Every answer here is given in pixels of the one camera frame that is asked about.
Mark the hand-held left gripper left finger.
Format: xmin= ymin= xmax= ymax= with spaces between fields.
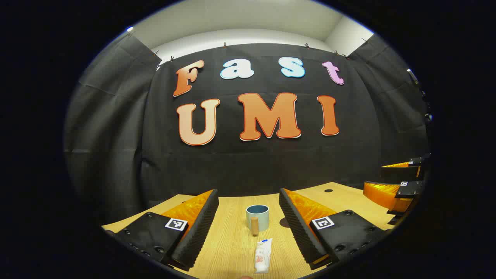
xmin=104 ymin=189 xmax=220 ymax=272

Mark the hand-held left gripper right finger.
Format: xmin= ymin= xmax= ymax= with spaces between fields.
xmin=279 ymin=188 xmax=388 ymax=271

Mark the light blue cup wooden handle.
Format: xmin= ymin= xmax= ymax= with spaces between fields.
xmin=246 ymin=204 xmax=270 ymax=236

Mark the white toothpaste tube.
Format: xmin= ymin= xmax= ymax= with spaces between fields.
xmin=254 ymin=238 xmax=273 ymax=274

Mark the wooden desktop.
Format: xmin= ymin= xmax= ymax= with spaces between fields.
xmin=102 ymin=181 xmax=400 ymax=279

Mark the black backdrop cloth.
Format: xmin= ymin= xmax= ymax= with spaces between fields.
xmin=64 ymin=33 xmax=431 ymax=225

